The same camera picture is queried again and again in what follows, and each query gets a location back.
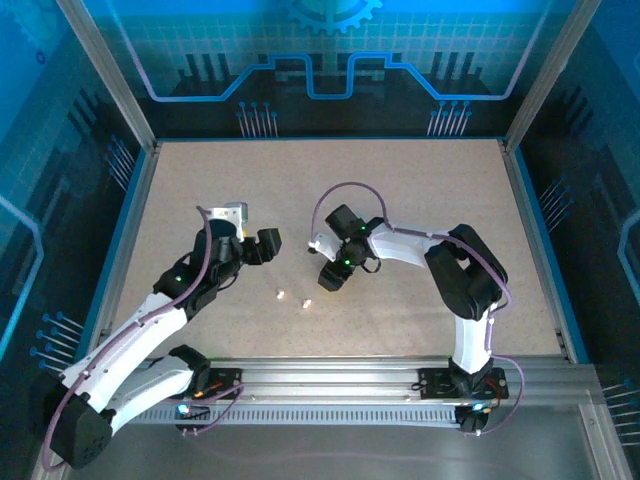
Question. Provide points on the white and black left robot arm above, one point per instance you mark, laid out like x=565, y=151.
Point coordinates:
x=130, y=345

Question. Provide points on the aluminium side rail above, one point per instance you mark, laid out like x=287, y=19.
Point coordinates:
x=126, y=240
x=520, y=190

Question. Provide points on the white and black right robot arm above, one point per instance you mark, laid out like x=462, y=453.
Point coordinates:
x=465, y=270

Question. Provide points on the aluminium frame post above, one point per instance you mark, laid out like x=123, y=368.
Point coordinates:
x=111, y=75
x=549, y=75

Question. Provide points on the black controller box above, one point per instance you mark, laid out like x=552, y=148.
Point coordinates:
x=200, y=414

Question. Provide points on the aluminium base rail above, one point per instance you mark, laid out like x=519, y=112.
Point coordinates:
x=325, y=380

